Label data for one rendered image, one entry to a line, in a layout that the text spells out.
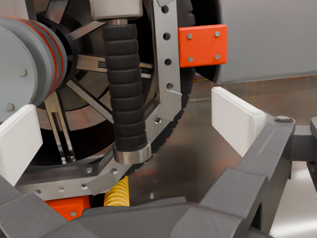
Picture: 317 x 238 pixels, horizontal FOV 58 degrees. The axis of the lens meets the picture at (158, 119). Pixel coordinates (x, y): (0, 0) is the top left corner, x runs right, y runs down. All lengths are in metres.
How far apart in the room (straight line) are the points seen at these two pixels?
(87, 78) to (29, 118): 0.59
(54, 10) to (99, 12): 0.34
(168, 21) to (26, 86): 0.26
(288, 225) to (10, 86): 1.31
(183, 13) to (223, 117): 0.44
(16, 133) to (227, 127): 0.12
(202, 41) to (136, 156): 0.28
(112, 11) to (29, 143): 0.16
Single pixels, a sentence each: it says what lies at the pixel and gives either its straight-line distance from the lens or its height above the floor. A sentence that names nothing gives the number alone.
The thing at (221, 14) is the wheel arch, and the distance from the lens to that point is 0.71.
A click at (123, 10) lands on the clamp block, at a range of 0.29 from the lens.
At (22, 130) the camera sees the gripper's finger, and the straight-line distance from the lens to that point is 0.19.
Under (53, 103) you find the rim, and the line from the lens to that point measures 0.65.
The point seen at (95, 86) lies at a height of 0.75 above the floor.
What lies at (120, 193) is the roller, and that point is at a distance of 0.68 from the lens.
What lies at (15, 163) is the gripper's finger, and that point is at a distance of 0.17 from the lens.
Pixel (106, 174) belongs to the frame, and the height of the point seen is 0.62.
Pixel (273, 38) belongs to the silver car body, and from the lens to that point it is 0.76.
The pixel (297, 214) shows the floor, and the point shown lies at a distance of 1.57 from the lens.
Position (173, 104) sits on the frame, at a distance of 0.54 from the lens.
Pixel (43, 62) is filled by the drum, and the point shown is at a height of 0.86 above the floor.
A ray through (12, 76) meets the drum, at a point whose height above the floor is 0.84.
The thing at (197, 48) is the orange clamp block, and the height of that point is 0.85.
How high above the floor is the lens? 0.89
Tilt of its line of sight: 18 degrees down
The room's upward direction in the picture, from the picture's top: 4 degrees counter-clockwise
